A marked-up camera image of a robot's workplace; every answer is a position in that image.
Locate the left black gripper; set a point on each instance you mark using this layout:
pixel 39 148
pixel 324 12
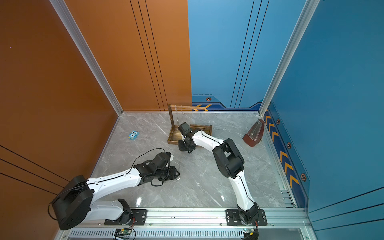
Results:
pixel 174 174

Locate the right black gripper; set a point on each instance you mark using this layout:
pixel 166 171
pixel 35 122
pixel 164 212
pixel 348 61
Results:
pixel 181 148

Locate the wooden jewelry display stand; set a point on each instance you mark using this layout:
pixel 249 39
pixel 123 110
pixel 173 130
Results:
pixel 177 132

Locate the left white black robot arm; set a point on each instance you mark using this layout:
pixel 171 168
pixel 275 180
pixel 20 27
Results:
pixel 81 199

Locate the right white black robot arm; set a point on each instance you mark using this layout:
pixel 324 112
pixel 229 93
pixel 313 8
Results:
pixel 230 163

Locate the small blue owl toy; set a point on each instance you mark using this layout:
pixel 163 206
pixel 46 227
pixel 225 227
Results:
pixel 133 135

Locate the dark red metronome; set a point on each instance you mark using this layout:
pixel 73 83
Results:
pixel 255 134

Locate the left green circuit board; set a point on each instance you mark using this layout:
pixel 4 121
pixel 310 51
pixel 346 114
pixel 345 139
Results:
pixel 123 233

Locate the green circuit board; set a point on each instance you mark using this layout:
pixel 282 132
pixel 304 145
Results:
pixel 123 233
pixel 249 231

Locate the right green circuit board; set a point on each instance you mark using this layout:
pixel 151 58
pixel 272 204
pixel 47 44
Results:
pixel 249 231

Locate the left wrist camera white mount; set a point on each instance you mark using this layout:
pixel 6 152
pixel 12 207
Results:
pixel 168 157

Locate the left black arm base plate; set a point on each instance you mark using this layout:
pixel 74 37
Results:
pixel 132 218

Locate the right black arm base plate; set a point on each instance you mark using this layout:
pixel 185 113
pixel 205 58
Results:
pixel 234 217

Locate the aluminium front rail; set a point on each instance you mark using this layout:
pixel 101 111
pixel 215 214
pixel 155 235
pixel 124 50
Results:
pixel 275 218

